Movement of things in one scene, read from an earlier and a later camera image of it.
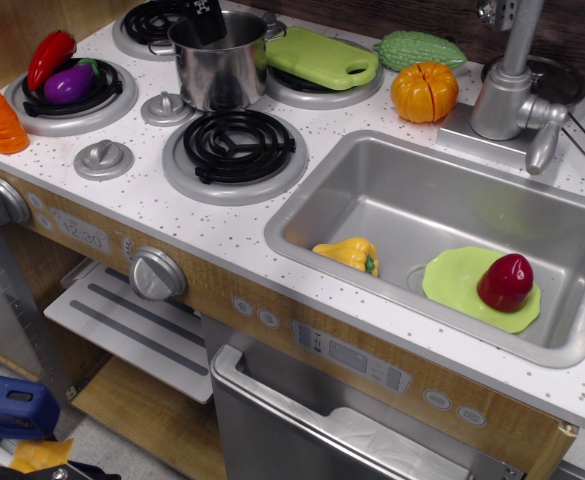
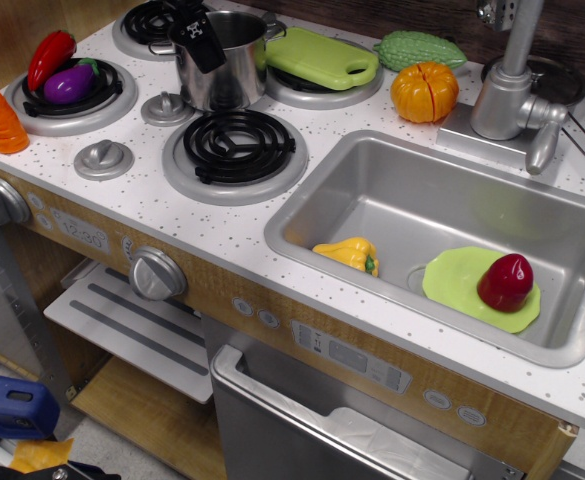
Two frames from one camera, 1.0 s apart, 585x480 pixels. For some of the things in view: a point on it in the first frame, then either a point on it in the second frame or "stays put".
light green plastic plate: (451, 278) stays put
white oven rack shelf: (164, 337) stays put
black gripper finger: (208, 20) → (191, 27)
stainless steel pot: (225, 74) stays put
